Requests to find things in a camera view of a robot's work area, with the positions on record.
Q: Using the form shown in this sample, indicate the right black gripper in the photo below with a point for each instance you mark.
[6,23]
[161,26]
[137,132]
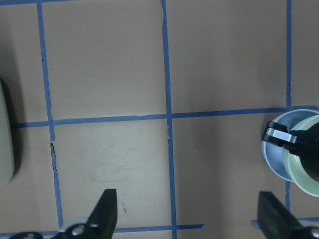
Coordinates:
[301,143]

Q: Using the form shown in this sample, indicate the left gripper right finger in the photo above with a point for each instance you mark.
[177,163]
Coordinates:
[275,221]

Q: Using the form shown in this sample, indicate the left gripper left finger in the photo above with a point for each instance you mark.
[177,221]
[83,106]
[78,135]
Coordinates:
[103,219]

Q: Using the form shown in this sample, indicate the blue bowl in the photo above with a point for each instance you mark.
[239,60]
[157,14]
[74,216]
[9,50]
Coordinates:
[274,154]

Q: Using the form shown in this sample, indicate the green bowl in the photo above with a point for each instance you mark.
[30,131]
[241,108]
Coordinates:
[294,167]

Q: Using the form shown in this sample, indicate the silver cream toaster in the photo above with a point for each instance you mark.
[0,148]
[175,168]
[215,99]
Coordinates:
[7,163]

